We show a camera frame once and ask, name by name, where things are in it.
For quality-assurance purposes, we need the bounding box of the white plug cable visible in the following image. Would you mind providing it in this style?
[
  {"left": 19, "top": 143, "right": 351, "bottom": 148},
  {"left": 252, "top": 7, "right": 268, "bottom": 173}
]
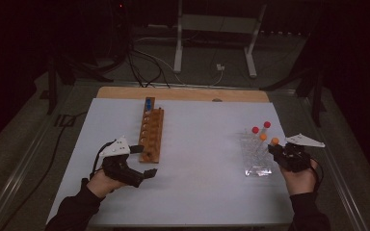
[{"left": 209, "top": 68, "right": 225, "bottom": 88}]

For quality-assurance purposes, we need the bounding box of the clear plastic tube rack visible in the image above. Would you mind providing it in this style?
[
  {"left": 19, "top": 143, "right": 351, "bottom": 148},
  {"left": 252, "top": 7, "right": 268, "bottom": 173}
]
[{"left": 239, "top": 129, "right": 276, "bottom": 178}]

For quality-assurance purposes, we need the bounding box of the wooden test tube rack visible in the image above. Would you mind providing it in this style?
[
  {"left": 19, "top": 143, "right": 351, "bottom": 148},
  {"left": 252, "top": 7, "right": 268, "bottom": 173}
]
[{"left": 136, "top": 96, "right": 165, "bottom": 165}]

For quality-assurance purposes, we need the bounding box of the black floor cable bundle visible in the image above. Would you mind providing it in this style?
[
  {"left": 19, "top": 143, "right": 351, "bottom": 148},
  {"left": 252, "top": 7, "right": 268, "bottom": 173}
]
[{"left": 125, "top": 41, "right": 172, "bottom": 89}]

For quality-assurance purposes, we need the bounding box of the white table cover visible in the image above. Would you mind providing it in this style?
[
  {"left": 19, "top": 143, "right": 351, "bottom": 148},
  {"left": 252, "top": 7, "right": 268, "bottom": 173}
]
[{"left": 45, "top": 97, "right": 295, "bottom": 227}]

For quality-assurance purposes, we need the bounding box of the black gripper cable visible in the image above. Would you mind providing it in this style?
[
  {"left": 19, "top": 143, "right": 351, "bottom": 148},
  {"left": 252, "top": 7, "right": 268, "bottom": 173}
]
[
  {"left": 89, "top": 139, "right": 118, "bottom": 181},
  {"left": 309, "top": 156, "right": 325, "bottom": 194}
]

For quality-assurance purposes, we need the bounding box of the orange cap test tube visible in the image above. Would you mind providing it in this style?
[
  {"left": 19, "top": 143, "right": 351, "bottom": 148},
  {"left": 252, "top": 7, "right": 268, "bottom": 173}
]
[
  {"left": 263, "top": 137, "right": 280, "bottom": 155},
  {"left": 256, "top": 133, "right": 268, "bottom": 152}
]

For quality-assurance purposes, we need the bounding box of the white metal desk frame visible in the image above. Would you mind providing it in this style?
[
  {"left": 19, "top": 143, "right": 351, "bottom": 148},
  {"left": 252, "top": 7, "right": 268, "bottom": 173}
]
[{"left": 172, "top": 0, "right": 268, "bottom": 79}]

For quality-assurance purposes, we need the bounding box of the white floor cable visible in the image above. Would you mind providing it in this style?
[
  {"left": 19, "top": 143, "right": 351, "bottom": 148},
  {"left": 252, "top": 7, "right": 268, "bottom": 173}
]
[{"left": 131, "top": 47, "right": 188, "bottom": 87}]

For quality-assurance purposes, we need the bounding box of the person's right hand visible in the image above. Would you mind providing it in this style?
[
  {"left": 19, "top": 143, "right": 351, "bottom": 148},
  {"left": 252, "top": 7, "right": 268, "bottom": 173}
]
[{"left": 279, "top": 160, "right": 319, "bottom": 197}]

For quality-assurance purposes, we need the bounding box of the black metal stand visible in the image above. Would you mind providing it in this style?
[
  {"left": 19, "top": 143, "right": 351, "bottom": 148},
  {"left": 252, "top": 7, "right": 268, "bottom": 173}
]
[
  {"left": 259, "top": 62, "right": 328, "bottom": 128},
  {"left": 45, "top": 56, "right": 114, "bottom": 116}
]

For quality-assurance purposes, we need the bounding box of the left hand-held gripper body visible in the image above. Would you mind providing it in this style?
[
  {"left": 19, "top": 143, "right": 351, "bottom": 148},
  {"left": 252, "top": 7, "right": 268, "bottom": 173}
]
[{"left": 98, "top": 135, "right": 145, "bottom": 189}]

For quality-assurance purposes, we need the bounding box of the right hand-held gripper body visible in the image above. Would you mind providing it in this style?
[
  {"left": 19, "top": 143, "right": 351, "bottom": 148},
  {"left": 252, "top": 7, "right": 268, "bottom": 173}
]
[{"left": 277, "top": 133, "right": 327, "bottom": 173}]

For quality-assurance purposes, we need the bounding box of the aluminium frame rail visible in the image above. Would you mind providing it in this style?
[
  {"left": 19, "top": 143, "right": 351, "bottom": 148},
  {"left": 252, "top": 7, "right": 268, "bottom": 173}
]
[
  {"left": 73, "top": 79, "right": 298, "bottom": 96},
  {"left": 297, "top": 92, "right": 370, "bottom": 231},
  {"left": 0, "top": 81, "right": 78, "bottom": 231}
]

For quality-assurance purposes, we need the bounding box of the long black floor cable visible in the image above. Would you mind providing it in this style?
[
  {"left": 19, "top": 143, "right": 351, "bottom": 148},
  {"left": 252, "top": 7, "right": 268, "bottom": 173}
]
[{"left": 0, "top": 110, "right": 90, "bottom": 231}]

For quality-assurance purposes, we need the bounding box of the person's left hand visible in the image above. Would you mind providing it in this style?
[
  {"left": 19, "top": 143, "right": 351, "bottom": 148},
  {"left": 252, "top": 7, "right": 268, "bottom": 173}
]
[{"left": 87, "top": 169, "right": 128, "bottom": 199}]

